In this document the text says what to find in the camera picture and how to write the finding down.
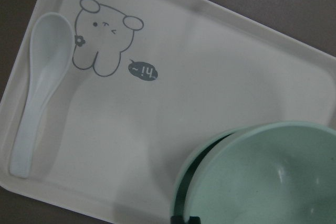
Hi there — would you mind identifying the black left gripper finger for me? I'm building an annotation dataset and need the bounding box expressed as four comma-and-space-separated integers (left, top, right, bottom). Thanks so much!
170, 215, 201, 224

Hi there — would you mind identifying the green bowl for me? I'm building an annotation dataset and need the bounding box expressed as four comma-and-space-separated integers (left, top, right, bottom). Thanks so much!
170, 127, 251, 223
183, 122, 335, 223

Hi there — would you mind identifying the green bowl on tray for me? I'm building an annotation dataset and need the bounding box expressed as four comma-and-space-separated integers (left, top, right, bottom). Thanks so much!
170, 127, 251, 223

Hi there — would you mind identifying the cream rectangular tray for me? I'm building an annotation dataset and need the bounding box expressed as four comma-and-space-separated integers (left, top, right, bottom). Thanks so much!
1, 0, 335, 222

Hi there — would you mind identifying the white ceramic spoon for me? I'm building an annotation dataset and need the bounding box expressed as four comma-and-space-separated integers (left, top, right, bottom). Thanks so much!
9, 12, 75, 178

